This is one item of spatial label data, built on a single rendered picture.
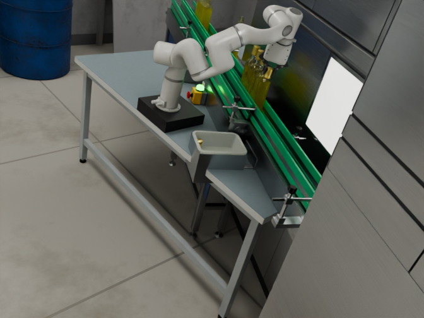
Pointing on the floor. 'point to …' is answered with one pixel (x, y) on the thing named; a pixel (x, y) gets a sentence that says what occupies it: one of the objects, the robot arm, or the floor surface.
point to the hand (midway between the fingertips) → (269, 70)
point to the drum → (35, 38)
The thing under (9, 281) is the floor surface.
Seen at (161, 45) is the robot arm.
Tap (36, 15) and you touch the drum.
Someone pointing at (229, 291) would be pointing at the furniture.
